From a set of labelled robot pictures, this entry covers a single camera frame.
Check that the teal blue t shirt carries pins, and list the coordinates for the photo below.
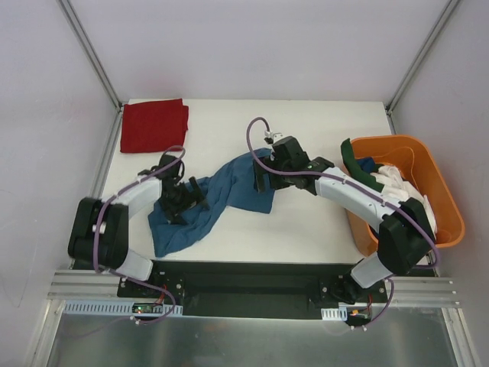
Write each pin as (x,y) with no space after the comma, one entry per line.
(232,185)

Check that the dark green t shirt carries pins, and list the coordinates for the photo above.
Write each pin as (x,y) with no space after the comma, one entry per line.
(350,163)

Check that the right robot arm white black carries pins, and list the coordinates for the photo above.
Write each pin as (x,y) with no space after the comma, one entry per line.
(404,235)

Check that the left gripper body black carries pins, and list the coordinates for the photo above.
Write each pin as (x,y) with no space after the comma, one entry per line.
(182,201)

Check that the orange plastic basket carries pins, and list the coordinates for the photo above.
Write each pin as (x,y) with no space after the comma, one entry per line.
(418,166)

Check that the left aluminium frame post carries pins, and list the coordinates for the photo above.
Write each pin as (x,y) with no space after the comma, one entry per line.
(81,35)

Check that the left white cable duct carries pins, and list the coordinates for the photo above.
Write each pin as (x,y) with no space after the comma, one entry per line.
(120,308)

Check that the aluminium front rail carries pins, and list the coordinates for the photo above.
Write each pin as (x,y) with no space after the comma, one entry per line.
(407,291)

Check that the aluminium frame post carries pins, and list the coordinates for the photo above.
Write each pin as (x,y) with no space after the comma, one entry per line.
(81,35)
(427,45)

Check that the right white cable duct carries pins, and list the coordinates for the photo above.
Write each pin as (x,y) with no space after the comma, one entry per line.
(334,314)

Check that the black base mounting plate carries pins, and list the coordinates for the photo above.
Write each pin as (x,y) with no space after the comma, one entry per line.
(249,290)

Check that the white t shirt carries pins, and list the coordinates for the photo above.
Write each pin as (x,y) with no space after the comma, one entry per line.
(396,187)

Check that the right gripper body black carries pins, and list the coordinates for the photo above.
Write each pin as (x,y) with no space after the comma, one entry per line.
(265,179)

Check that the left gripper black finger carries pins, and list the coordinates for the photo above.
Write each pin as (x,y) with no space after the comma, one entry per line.
(198,197)
(174,218)

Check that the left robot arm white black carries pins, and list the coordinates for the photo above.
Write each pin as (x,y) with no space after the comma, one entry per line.
(100,232)

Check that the white cable duct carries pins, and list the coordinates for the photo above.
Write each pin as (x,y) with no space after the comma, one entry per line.
(334,314)
(120,308)

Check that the right aluminium frame post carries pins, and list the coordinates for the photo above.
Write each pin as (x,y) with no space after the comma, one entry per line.
(427,45)

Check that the folded red t shirt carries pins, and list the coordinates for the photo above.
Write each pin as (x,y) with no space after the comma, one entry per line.
(151,127)

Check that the royal blue t shirt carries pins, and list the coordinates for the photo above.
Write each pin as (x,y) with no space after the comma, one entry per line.
(368,165)

